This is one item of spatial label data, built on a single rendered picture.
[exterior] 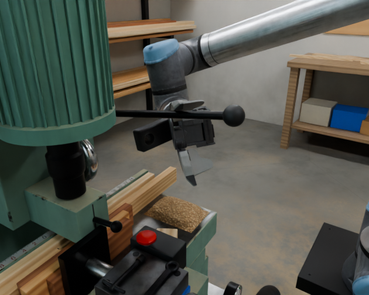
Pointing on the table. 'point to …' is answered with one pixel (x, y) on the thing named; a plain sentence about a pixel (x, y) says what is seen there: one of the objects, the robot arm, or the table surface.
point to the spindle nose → (67, 170)
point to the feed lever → (239, 115)
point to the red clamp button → (146, 237)
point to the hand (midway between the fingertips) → (184, 147)
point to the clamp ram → (85, 261)
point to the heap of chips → (177, 213)
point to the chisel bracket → (65, 210)
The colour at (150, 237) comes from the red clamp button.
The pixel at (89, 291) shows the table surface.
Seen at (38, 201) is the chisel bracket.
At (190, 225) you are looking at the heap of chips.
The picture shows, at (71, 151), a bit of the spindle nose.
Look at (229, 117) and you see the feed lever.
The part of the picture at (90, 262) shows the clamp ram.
